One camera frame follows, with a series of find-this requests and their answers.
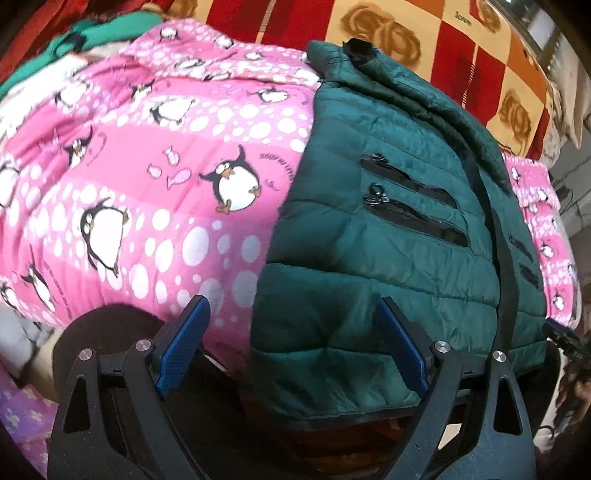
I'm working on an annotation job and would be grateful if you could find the dark green puffer jacket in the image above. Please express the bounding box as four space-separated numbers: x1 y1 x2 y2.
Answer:
249 39 546 422

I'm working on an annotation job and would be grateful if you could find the purple floral cloth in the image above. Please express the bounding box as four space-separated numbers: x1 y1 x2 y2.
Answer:
1 365 57 479

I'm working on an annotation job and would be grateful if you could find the pink penguin quilt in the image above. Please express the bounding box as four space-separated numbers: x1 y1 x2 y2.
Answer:
0 18 581 375

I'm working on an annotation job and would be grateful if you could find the red beige rose blanket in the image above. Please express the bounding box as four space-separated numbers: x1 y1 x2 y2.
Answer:
157 0 552 160

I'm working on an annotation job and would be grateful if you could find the green cloth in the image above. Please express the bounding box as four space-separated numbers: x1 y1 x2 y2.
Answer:
1 11 163 98

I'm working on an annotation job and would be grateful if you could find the red gold fabric pile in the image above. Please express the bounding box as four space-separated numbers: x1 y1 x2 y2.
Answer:
1 1 146 81

